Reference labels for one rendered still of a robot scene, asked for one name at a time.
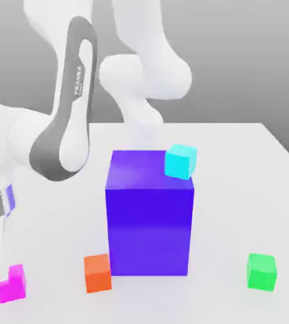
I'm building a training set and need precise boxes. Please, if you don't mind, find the small orange cube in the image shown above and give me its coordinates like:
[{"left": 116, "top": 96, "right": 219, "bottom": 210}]
[{"left": 83, "top": 253, "right": 113, "bottom": 294}]

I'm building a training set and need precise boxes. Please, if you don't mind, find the small magenta cube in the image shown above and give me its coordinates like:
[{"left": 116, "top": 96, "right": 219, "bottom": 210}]
[{"left": 0, "top": 263, "right": 27, "bottom": 304}]

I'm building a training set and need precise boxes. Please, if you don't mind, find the small cyan cube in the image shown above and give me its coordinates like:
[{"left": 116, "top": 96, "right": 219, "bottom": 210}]
[{"left": 164, "top": 143, "right": 199, "bottom": 181}]

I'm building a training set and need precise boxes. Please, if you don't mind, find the large purple box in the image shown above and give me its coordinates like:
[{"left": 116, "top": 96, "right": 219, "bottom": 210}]
[{"left": 104, "top": 149, "right": 195, "bottom": 277}]

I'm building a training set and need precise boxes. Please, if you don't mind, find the small green cube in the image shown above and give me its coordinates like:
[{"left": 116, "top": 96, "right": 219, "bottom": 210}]
[{"left": 246, "top": 252, "right": 278, "bottom": 292}]

